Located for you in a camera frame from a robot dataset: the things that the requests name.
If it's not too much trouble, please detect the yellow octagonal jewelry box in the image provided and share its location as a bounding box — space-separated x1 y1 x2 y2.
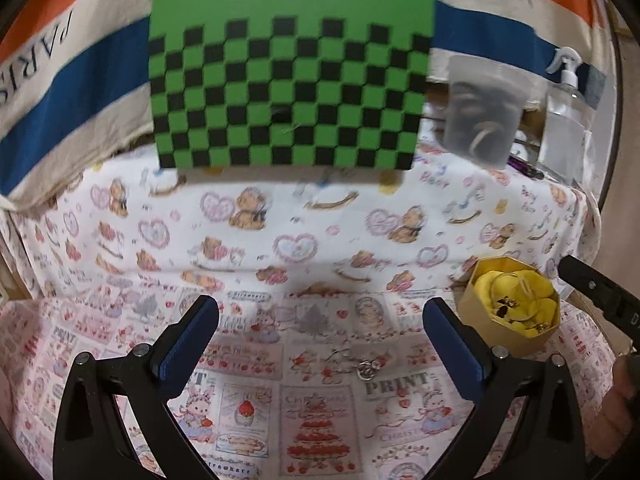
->
457 257 560 356

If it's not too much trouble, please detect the silver keyring charm jewelry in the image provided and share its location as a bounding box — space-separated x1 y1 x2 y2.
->
324 350 388 382

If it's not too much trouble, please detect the person right hand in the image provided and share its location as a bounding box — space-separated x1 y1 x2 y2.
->
590 353 639 460

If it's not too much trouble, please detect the black gold earring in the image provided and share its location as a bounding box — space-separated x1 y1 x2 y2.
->
495 296 518 318

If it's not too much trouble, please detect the purple black pen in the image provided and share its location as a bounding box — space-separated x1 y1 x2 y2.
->
508 155 544 180

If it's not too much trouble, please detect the clear pump dispenser bottle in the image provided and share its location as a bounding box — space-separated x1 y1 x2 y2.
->
538 47 593 185

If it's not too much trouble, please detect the baby bear print cloth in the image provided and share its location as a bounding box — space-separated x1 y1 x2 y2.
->
1 131 600 479

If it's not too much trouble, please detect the frosted plastic cup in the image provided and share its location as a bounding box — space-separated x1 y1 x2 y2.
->
442 54 532 170

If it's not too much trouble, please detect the striped Paris fabric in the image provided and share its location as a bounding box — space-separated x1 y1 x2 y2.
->
1 0 613 211

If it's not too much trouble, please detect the green black checkered box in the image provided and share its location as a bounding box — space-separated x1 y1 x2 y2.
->
148 0 435 170

